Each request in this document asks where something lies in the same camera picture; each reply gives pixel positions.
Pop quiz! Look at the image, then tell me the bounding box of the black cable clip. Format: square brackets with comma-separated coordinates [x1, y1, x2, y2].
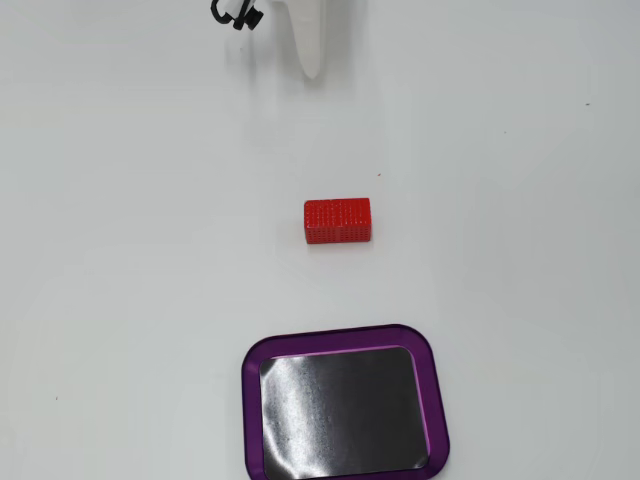
[209, 0, 265, 32]

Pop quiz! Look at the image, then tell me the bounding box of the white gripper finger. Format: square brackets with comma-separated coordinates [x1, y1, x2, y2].
[269, 0, 329, 81]

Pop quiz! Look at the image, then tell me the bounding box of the purple tray with black base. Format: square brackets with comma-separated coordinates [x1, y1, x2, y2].
[241, 323, 451, 480]

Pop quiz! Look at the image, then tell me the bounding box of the red perforated block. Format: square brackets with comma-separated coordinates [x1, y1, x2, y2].
[302, 197, 373, 246]

